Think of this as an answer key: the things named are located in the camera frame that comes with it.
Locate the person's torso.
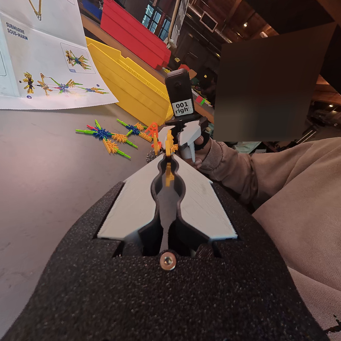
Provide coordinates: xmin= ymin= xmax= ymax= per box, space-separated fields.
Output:
xmin=252 ymin=170 xmax=341 ymax=341

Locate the large blue green toy assembly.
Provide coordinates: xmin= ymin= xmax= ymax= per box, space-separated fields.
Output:
xmin=75 ymin=120 xmax=138 ymax=160

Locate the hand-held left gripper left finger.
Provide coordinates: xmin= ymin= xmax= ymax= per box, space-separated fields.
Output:
xmin=97 ymin=155 xmax=163 ymax=256

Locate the white instruction sheet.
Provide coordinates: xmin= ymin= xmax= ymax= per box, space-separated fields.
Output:
xmin=0 ymin=0 xmax=119 ymax=110

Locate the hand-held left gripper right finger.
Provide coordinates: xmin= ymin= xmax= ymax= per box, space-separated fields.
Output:
xmin=170 ymin=155 xmax=238 ymax=257

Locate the person's right forearm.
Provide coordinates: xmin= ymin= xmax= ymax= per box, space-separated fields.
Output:
xmin=199 ymin=137 xmax=341 ymax=213

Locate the person's right hand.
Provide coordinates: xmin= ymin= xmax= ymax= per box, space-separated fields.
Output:
xmin=192 ymin=134 xmax=213 ymax=171

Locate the whiteboard on stand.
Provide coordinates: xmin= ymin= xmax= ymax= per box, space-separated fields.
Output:
xmin=168 ymin=0 xmax=190 ymax=44

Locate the blue plastic bin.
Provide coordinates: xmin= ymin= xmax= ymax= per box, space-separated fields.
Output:
xmin=81 ymin=0 xmax=104 ymax=21

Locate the yellow plastic bin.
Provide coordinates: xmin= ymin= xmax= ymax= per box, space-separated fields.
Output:
xmin=85 ymin=36 xmax=174 ymax=127

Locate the grey desk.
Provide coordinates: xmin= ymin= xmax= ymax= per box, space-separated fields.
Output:
xmin=0 ymin=102 xmax=176 ymax=333

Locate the yellow black toy wheel assembly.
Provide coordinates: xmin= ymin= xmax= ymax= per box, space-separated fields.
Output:
xmin=145 ymin=122 xmax=179 ymax=187

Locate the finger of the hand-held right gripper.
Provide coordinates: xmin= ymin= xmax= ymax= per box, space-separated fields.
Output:
xmin=178 ymin=121 xmax=201 ymax=147
xmin=159 ymin=125 xmax=175 ymax=142

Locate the red plastic bin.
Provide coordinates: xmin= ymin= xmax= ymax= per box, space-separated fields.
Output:
xmin=100 ymin=0 xmax=171 ymax=70

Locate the small blue green toy assembly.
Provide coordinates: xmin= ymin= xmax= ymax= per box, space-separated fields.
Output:
xmin=116 ymin=118 xmax=153 ymax=142

